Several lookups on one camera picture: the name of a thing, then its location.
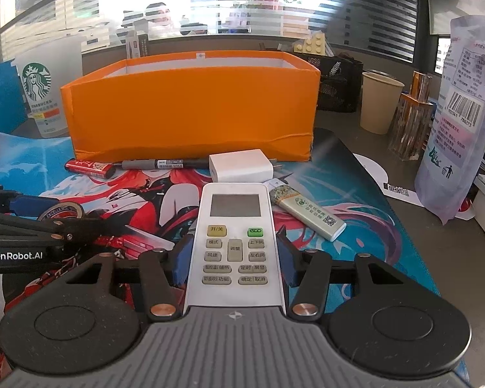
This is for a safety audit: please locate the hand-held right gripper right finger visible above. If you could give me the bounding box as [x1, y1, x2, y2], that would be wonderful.
[275, 232, 409, 322]

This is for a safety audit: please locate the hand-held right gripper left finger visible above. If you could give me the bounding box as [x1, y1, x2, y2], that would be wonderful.
[54, 236, 195, 322]

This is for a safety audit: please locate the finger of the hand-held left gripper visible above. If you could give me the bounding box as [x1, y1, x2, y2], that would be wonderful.
[0, 210, 120, 251]
[0, 182, 61, 216]

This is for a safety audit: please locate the white lighter green label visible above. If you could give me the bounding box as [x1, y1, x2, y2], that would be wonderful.
[267, 178, 347, 242]

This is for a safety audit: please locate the white remote control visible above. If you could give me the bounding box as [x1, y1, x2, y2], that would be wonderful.
[184, 183, 286, 318]

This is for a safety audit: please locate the black pen grey grip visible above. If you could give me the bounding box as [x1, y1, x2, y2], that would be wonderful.
[112, 157, 209, 170]

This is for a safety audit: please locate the white charger plug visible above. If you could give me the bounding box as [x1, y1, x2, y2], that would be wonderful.
[209, 149, 284, 183]

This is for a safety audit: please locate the orange cardboard box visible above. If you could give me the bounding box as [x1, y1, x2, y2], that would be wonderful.
[60, 50, 321, 162]

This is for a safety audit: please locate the red lighter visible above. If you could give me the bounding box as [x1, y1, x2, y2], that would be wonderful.
[65, 158, 116, 178]

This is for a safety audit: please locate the printed desk mat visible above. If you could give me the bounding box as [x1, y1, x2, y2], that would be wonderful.
[0, 127, 469, 388]

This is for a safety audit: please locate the blue paper bag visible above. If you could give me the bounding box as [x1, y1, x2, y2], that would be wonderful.
[0, 60, 27, 136]

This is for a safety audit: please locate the translucent plastic cup green logo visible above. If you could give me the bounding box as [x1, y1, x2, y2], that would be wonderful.
[14, 34, 85, 138]

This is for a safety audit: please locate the white paper card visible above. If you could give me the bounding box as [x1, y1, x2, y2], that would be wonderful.
[353, 153, 429, 207]

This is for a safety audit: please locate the black mesh desk organizer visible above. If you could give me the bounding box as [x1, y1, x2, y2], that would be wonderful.
[291, 50, 364, 113]

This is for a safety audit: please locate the perfume bottle gold cap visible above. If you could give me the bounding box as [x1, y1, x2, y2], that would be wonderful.
[388, 70, 435, 162]

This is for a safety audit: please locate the beige paper cup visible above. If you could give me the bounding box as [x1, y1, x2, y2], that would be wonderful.
[361, 71, 405, 135]

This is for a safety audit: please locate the small white black carton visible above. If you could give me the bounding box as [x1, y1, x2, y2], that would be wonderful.
[125, 28, 149, 59]

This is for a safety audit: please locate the white pink snack pouch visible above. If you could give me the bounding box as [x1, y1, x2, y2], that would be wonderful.
[414, 15, 485, 225]

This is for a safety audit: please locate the yellow pill blister pack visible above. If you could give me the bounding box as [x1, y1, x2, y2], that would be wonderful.
[293, 34, 326, 54]

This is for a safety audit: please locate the striped glass desk partition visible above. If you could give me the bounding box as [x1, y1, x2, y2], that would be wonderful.
[0, 0, 421, 65]

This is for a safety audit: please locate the grey partition panel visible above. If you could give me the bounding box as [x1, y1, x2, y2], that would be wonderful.
[427, 0, 485, 35]

